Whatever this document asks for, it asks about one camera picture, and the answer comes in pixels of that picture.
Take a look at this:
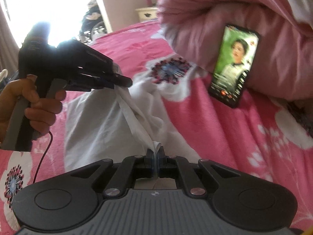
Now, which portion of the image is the red floral blanket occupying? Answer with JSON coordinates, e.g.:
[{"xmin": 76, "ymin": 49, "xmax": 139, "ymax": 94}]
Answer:
[{"xmin": 1, "ymin": 20, "xmax": 312, "ymax": 234}]

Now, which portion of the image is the pink cup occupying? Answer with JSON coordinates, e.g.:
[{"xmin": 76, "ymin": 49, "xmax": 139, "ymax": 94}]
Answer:
[{"xmin": 146, "ymin": 0, "xmax": 153, "ymax": 7}]

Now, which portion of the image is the person left hand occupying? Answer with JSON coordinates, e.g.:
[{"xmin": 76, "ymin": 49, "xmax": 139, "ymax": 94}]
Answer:
[{"xmin": 0, "ymin": 75, "xmax": 66, "ymax": 141}]

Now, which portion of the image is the beige curtain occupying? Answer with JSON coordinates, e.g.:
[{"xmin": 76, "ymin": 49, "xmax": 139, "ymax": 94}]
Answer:
[{"xmin": 0, "ymin": 9, "xmax": 19, "ymax": 74}]

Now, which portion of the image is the cream nightstand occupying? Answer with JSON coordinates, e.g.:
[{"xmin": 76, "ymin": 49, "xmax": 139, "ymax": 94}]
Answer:
[{"xmin": 136, "ymin": 7, "xmax": 157, "ymax": 22}]

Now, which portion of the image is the wheelchair with clothes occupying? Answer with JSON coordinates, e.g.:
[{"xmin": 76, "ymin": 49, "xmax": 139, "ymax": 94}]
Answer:
[{"xmin": 78, "ymin": 0, "xmax": 108, "ymax": 44}]

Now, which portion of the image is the smartphone with lit screen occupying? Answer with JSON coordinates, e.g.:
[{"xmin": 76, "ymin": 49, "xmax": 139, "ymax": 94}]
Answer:
[{"xmin": 208, "ymin": 24, "xmax": 260, "ymax": 108}]

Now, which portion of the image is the white shirt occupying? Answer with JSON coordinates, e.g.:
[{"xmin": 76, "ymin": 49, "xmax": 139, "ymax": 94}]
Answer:
[{"xmin": 64, "ymin": 64, "xmax": 201, "ymax": 173}]

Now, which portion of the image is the pink quilted jacket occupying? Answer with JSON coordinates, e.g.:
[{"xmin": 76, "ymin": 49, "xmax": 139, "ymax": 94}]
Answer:
[{"xmin": 157, "ymin": 0, "xmax": 312, "ymax": 100}]

